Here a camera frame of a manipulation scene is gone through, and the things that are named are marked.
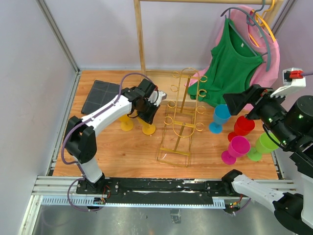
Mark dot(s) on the yellow clothes hanger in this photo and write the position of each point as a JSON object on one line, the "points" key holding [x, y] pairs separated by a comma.
{"points": [[260, 20]]}

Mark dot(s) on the pink wine glass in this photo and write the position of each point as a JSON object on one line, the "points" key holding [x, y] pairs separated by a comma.
{"points": [[238, 147]]}

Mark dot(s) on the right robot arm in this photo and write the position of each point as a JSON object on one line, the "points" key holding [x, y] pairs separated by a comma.
{"points": [[293, 133]]}

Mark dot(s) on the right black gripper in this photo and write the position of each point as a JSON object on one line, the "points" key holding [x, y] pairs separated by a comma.
{"points": [[254, 95]]}

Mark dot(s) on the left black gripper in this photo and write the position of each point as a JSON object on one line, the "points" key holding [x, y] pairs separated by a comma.
{"points": [[149, 118]]}

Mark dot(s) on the gold wire glass rack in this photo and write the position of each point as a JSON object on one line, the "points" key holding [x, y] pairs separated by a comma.
{"points": [[180, 122]]}

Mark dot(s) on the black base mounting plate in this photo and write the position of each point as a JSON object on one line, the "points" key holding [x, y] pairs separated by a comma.
{"points": [[153, 191]]}

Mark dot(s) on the green wine glass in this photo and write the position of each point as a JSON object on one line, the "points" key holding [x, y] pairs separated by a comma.
{"points": [[263, 145]]}

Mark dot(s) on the blue wine glass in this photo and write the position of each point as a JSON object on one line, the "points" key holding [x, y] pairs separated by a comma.
{"points": [[220, 117]]}

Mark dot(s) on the folded dark grey cloth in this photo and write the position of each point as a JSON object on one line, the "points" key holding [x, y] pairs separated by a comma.
{"points": [[100, 94]]}

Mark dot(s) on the aluminium frame rail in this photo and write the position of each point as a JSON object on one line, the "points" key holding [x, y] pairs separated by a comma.
{"points": [[57, 33]]}

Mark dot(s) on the red wine glass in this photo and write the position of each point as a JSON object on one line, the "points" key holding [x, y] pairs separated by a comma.
{"points": [[242, 127]]}

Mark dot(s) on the green tank top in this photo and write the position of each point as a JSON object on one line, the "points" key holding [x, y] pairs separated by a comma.
{"points": [[230, 71]]}

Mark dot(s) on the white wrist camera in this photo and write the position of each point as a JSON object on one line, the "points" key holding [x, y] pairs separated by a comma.
{"points": [[293, 81], [157, 97]]}

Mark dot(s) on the wooden clothes rack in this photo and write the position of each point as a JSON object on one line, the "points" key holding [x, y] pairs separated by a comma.
{"points": [[165, 77]]}

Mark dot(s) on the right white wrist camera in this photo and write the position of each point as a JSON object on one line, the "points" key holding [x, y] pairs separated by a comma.
{"points": [[293, 81]]}

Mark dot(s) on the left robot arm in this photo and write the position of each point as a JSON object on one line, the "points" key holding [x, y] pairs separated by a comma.
{"points": [[81, 133]]}

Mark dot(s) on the yellow wine glass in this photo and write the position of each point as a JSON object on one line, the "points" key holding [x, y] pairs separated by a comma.
{"points": [[147, 129], [126, 124]]}

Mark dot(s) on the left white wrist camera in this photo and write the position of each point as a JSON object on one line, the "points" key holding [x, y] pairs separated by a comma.
{"points": [[157, 97]]}

